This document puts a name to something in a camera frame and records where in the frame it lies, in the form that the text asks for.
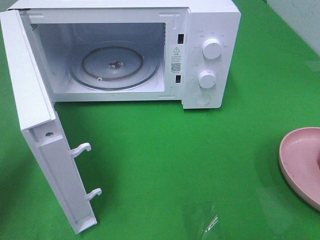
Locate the round white door button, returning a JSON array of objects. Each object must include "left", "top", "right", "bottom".
[{"left": 195, "top": 93, "right": 211, "bottom": 106}]

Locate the white timer knob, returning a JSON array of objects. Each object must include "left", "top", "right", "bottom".
[{"left": 198, "top": 70, "right": 217, "bottom": 89}]

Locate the white microwave door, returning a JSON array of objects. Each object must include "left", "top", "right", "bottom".
[{"left": 0, "top": 10, "right": 102, "bottom": 233}]

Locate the pink round plate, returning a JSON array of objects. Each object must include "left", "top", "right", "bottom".
[{"left": 278, "top": 127, "right": 320, "bottom": 210}]

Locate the glass microwave turntable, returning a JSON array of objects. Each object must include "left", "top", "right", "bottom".
[{"left": 69, "top": 41, "right": 164, "bottom": 91}]

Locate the white microwave oven body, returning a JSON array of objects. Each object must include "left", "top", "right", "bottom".
[{"left": 7, "top": 0, "right": 241, "bottom": 109}]

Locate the upper white power knob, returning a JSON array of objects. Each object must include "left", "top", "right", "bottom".
[{"left": 202, "top": 37, "right": 222, "bottom": 60}]

